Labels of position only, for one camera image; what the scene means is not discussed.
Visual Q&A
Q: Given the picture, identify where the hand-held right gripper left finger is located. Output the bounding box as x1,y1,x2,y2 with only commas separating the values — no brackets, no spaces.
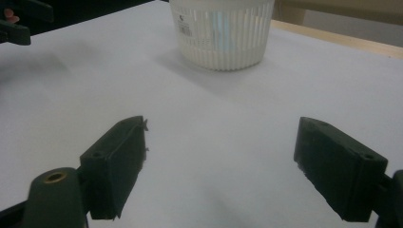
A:
79,115,150,221

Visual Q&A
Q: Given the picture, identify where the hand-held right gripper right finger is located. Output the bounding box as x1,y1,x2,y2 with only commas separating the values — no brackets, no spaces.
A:
293,116,389,223

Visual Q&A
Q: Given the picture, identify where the white plastic basket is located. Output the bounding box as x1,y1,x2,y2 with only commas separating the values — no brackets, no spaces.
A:
168,0,276,72

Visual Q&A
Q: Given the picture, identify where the black curtain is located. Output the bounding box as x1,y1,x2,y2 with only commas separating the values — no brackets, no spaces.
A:
28,0,160,36

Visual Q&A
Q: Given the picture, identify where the light wooden table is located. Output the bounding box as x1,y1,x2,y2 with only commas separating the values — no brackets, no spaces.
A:
270,19,403,61

